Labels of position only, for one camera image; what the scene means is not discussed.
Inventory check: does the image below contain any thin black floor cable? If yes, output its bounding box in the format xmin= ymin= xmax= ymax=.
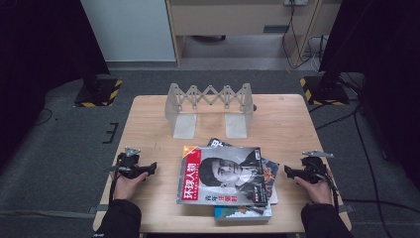
xmin=33 ymin=107 xmax=53 ymax=127

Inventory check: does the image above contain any person's left hand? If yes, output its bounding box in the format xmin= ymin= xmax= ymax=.
xmin=112 ymin=172 xmax=150 ymax=201

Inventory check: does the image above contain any white cabinet panel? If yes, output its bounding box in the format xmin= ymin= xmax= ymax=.
xmin=79 ymin=0 xmax=176 ymax=62

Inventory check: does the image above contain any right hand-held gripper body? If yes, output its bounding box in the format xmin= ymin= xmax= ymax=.
xmin=296 ymin=150 xmax=335 ymax=184

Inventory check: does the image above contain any person's right hand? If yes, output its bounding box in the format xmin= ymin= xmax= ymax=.
xmin=294 ymin=170 xmax=333 ymax=205

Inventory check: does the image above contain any black floor tape mark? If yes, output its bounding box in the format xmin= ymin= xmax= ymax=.
xmin=102 ymin=122 xmax=120 ymax=145

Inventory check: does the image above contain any dark curtain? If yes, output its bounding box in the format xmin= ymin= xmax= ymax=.
xmin=0 ymin=0 xmax=111 ymax=167
xmin=318 ymin=0 xmax=420 ymax=181

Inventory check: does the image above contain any hand-held gripper black cable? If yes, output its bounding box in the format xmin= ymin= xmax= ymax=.
xmin=108 ymin=163 xmax=121 ymax=206
xmin=315 ymin=163 xmax=341 ymax=213

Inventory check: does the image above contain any tangle of thin cables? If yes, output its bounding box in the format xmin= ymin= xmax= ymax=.
xmin=301 ymin=35 xmax=330 ymax=72

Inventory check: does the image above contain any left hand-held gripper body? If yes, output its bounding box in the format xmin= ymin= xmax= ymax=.
xmin=115 ymin=147 xmax=151 ymax=180

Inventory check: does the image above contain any black power cable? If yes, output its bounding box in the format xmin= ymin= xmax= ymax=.
xmin=281 ymin=3 xmax=306 ymax=69

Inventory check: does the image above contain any expandable metal bookend rack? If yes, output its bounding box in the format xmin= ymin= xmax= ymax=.
xmin=164 ymin=82 xmax=256 ymax=140

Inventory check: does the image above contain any right hand-held gripper black cable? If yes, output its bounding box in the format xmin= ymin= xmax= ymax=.
xmin=315 ymin=163 xmax=341 ymax=213

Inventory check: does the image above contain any thick blue book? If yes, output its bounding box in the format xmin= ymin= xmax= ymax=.
xmin=213 ymin=203 xmax=273 ymax=222

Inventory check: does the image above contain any long black floor cable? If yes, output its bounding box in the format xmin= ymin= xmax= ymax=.
xmin=353 ymin=108 xmax=385 ymax=238

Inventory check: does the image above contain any hazard striped stand base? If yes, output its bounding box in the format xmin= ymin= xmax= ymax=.
xmin=299 ymin=74 xmax=351 ymax=107
xmin=72 ymin=77 xmax=123 ymax=108

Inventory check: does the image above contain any left hand-held gripper black cable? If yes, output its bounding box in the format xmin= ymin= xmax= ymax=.
xmin=108 ymin=163 xmax=121 ymax=206

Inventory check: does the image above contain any long grey tape strip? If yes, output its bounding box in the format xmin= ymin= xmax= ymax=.
xmin=0 ymin=209 xmax=97 ymax=220

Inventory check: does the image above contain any light wooden desk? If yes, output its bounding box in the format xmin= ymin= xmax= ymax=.
xmin=164 ymin=0 xmax=343 ymax=67

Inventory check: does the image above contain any portrait cover magazine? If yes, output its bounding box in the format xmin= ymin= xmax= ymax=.
xmin=176 ymin=145 xmax=269 ymax=206

